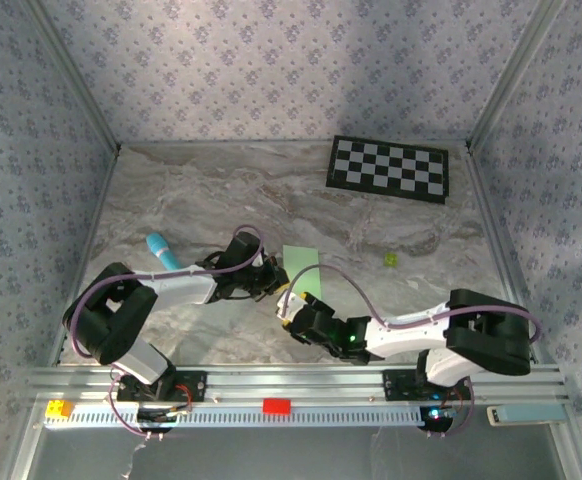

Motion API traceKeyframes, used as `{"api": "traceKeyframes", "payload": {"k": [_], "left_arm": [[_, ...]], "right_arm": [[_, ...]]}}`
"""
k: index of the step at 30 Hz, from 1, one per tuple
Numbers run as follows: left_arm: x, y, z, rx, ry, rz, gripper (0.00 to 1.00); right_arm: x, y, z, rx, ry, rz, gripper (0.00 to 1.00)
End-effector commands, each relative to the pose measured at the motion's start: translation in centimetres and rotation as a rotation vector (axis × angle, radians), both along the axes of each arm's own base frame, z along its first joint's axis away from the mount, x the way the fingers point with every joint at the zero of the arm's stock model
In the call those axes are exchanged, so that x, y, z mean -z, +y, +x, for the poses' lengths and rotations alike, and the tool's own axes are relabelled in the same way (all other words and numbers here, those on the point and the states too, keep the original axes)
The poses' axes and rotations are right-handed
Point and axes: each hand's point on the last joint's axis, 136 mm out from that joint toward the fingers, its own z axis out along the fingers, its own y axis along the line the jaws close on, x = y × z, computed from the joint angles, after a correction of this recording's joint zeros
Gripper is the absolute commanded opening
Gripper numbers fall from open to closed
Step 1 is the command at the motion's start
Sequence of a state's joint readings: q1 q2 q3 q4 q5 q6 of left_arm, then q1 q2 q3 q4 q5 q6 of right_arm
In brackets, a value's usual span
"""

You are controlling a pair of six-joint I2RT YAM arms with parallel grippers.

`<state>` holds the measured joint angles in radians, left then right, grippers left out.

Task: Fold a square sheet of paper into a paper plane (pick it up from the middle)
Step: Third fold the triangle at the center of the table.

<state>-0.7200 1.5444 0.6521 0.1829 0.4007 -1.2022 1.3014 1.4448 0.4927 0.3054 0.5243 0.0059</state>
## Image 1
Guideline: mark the light green paper sheet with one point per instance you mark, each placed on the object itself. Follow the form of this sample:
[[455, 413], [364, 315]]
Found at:
[[301, 257]]

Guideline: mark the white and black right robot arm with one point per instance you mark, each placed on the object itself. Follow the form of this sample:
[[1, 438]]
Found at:
[[491, 345]]

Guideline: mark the red block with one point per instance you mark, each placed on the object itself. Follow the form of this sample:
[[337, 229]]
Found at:
[[277, 406]]

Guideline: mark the light blue cylindrical tool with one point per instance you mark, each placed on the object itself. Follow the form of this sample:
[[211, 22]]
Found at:
[[161, 250]]

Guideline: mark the small yellow-green cube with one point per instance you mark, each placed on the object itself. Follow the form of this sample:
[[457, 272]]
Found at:
[[390, 259]]

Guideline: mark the black and white checkerboard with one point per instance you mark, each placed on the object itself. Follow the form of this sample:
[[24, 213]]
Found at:
[[386, 170]]

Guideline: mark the black controller board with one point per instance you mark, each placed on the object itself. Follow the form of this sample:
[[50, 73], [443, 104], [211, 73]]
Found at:
[[157, 417], [437, 417]]

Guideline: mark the light blue flat device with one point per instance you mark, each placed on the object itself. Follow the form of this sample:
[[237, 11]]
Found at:
[[531, 414]]

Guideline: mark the yellow block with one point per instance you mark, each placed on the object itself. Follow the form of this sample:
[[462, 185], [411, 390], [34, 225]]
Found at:
[[57, 409]]

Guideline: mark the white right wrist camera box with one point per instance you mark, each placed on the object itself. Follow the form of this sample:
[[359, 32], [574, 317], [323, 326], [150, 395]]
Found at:
[[283, 306]]

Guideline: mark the aluminium mounting rail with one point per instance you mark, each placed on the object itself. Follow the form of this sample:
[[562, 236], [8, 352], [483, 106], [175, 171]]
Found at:
[[296, 382]]

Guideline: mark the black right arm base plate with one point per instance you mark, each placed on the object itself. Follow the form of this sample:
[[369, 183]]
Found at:
[[395, 386]]

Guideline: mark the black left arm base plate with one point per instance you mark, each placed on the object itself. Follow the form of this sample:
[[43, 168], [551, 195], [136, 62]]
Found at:
[[197, 387]]

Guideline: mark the aluminium table edge rail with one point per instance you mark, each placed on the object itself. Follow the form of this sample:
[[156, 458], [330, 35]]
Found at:
[[90, 240], [497, 240]]

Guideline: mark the aluminium frame post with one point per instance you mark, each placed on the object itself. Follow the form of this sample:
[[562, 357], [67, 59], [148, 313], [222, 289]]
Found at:
[[76, 80], [516, 75]]

